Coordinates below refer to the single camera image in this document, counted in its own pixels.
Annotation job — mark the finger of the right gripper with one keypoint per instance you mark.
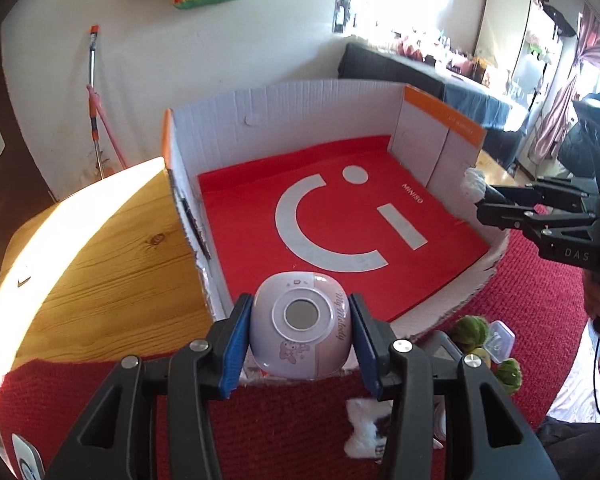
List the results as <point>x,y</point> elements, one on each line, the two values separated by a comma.
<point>557,193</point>
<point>564,238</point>

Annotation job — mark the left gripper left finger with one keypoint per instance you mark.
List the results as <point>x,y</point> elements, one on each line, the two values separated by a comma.
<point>115,435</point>

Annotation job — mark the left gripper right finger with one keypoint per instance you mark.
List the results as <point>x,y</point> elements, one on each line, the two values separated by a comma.
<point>486,436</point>

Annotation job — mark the green yarn ball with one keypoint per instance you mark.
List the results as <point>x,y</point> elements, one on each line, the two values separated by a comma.
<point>509,375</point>
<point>470,332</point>

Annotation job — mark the clear plastic small case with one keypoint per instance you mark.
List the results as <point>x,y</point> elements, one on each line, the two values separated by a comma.
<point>499,342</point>

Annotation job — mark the grey square case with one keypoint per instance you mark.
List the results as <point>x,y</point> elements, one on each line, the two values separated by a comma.
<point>439,345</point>

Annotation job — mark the white fluffy plush with bow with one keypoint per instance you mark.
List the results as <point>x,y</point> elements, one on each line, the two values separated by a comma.
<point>371,422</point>

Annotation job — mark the pink My Melody case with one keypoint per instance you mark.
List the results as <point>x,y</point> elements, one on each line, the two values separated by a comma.
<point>300,326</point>

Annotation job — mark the black white furry roll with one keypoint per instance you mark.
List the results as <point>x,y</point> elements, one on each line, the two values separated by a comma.
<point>477,191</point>

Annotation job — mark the pink curtain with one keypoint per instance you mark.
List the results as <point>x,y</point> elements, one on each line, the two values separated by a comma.
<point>553,126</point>

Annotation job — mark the black draped side table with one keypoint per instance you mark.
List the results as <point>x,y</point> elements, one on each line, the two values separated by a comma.
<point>505,121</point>

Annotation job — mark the white wardrobe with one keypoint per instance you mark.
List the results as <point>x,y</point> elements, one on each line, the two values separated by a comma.
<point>520,43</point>

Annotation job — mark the white orange cardboard box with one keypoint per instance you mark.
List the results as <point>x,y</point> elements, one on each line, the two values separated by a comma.
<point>432,141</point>

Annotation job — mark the red felt mat with smiley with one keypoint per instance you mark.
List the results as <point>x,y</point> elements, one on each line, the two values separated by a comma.
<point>347,209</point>

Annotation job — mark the white blue ring device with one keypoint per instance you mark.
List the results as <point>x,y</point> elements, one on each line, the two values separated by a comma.
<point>28,459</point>

